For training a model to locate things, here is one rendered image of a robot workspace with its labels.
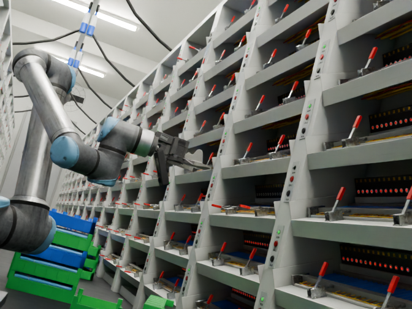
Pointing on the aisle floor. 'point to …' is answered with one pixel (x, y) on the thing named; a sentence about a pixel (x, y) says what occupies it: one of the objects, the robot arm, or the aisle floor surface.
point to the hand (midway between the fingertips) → (203, 171)
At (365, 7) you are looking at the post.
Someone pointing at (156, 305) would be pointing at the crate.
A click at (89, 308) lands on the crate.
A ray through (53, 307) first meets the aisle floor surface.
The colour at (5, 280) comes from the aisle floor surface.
